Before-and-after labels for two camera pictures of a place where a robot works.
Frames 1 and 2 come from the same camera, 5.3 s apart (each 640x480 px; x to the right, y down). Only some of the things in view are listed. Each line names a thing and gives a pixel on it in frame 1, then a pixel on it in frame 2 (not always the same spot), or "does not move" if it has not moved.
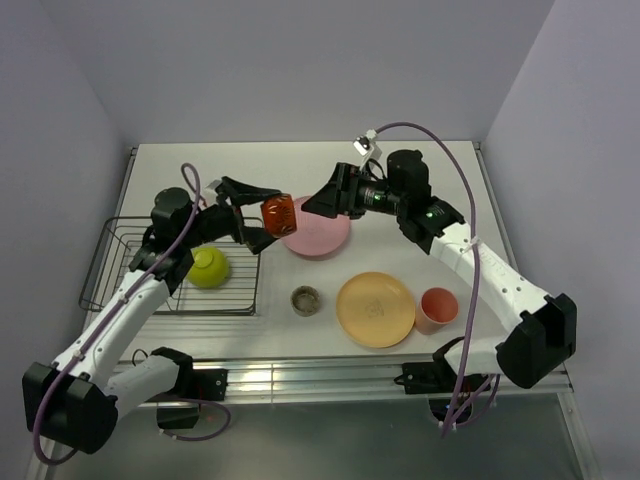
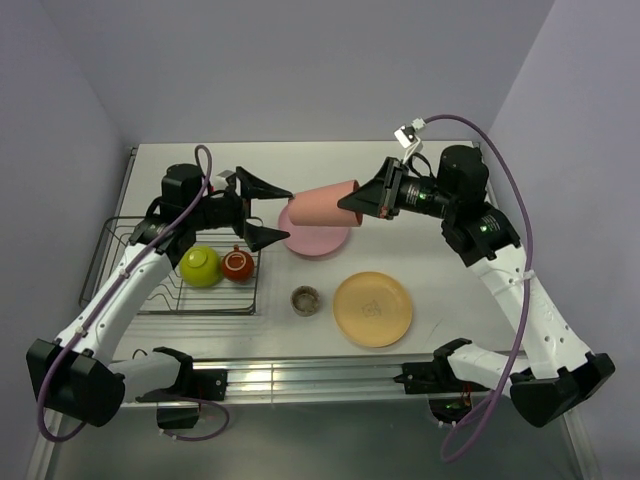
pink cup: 437,307 → 320,206
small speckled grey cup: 304,300 does not move
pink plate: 315,233 does not move
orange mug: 279,215 → 238,266
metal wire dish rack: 120,240 does not move
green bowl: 210,267 does not move
